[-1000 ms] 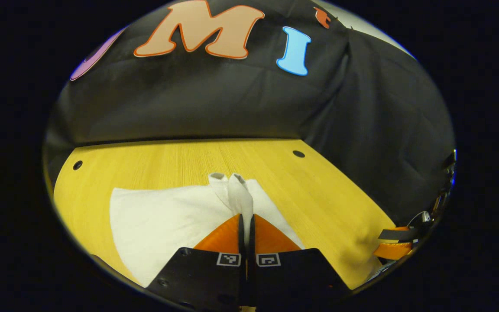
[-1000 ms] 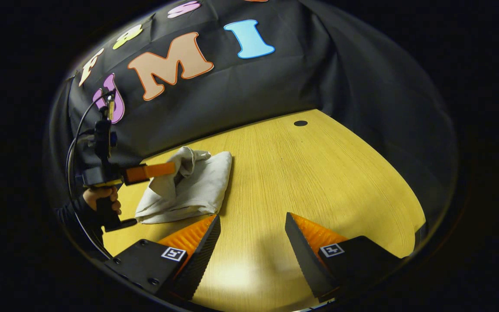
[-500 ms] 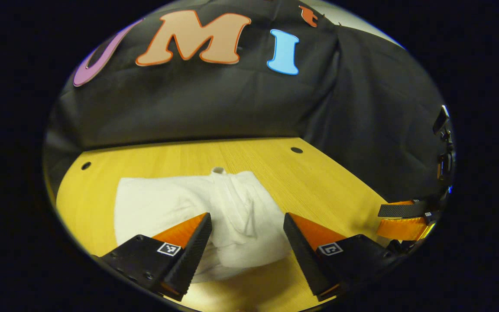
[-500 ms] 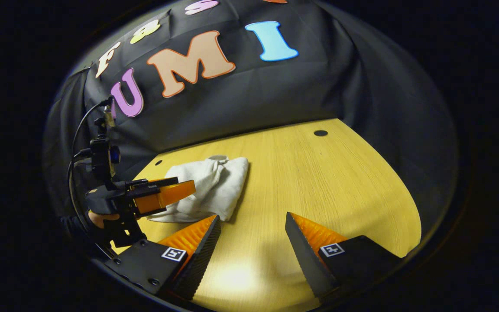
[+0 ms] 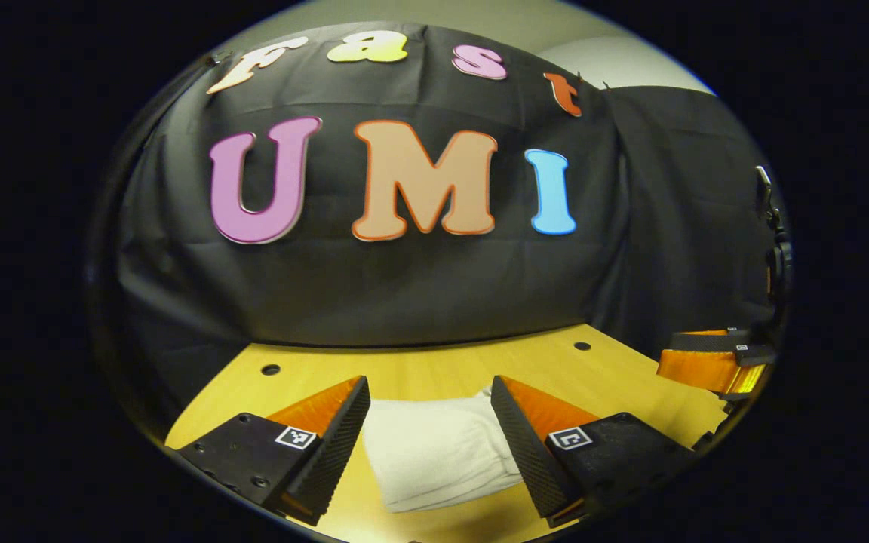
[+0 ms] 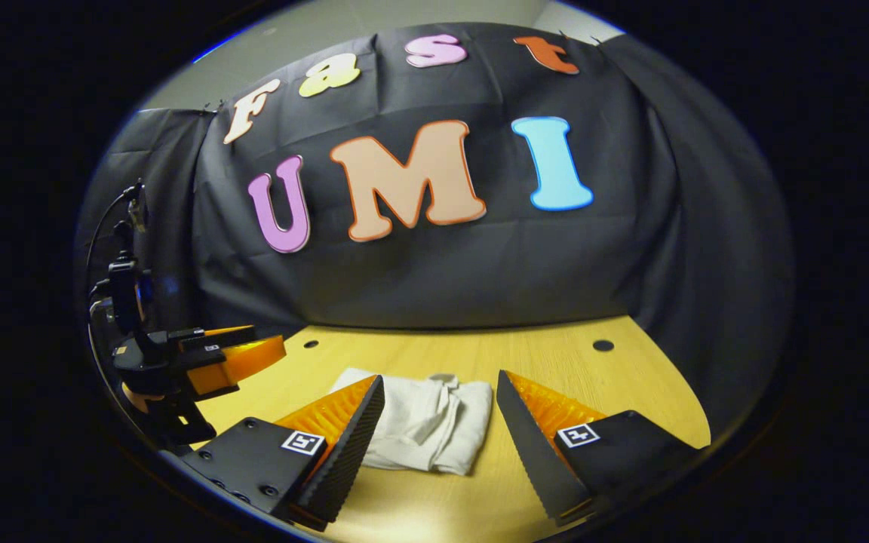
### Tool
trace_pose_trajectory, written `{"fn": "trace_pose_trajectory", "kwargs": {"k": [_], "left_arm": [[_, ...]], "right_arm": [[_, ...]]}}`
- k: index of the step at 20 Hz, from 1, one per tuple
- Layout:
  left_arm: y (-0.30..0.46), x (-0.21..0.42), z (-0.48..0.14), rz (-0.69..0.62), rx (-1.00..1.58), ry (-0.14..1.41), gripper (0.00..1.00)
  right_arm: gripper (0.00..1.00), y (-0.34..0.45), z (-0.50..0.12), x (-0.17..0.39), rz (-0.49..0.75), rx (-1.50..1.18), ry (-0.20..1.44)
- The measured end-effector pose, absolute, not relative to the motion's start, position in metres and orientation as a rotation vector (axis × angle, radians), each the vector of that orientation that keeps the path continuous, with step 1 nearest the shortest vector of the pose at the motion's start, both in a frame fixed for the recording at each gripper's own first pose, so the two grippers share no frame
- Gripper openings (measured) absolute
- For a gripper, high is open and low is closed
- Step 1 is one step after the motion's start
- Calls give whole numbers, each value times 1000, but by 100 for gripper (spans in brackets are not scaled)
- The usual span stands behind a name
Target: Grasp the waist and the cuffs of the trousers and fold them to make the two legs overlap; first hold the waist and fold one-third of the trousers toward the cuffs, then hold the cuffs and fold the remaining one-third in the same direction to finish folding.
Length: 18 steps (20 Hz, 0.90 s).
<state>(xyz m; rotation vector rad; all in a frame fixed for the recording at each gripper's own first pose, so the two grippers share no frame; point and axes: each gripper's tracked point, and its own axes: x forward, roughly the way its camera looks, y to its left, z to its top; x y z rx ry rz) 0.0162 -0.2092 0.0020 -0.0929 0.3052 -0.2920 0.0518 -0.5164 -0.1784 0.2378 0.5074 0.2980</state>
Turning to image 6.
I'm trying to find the white jeans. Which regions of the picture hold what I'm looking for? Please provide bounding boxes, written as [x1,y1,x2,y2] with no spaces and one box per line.
[328,367,495,477]

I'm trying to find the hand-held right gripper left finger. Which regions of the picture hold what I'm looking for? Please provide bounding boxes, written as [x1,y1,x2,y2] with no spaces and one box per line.
[177,375,387,532]

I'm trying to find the black backdrop cloth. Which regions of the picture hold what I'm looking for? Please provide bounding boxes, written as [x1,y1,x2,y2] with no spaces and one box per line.
[75,21,795,442]

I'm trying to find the thin black cable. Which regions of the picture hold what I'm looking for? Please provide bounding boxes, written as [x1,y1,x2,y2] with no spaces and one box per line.
[84,186,141,302]

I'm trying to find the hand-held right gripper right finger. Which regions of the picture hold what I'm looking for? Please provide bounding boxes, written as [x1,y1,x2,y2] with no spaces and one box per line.
[496,369,701,527]

